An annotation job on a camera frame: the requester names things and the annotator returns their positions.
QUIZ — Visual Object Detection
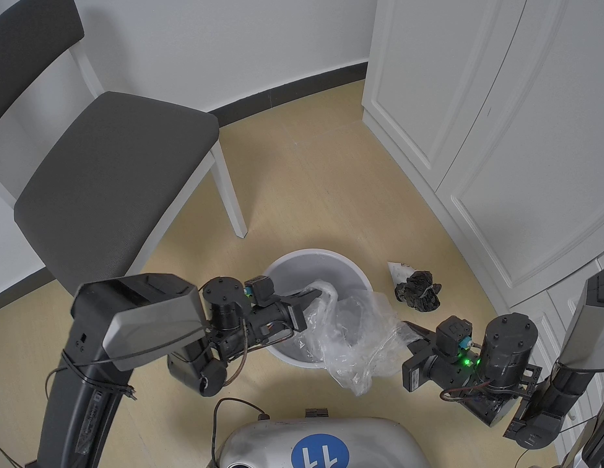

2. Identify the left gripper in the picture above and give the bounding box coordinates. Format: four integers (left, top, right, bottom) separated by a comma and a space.
248, 286, 332, 345

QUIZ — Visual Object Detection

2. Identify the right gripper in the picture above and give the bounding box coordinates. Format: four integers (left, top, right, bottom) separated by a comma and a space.
402, 321, 482, 395

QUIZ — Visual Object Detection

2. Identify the black plastic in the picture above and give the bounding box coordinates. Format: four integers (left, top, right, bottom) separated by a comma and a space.
393, 270, 443, 314

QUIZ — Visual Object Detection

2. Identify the clear plastic bag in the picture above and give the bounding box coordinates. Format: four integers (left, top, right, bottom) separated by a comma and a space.
292, 281, 422, 398

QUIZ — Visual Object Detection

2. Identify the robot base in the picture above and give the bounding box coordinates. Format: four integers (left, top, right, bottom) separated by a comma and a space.
219, 408, 427, 468

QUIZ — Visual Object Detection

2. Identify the white trash bin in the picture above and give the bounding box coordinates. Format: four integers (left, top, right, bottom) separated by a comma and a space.
264, 248, 373, 371

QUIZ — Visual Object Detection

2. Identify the grey seat white chair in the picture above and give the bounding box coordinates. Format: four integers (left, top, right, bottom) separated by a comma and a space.
0, 0, 249, 319

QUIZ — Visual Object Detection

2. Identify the white wardrobe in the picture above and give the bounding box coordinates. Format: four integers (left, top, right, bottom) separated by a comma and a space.
361, 0, 604, 308

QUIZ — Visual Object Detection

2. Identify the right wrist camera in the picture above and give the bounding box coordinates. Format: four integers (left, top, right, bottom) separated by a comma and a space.
436, 316, 474, 359

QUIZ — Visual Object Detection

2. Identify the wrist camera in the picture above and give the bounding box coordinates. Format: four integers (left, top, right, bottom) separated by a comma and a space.
436, 316, 474, 359
243, 275, 277, 309

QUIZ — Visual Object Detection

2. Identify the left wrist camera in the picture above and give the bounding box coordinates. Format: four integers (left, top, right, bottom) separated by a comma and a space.
243, 275, 277, 309

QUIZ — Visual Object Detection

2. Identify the black cable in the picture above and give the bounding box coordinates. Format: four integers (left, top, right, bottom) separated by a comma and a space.
519, 420, 592, 468
211, 398, 271, 468

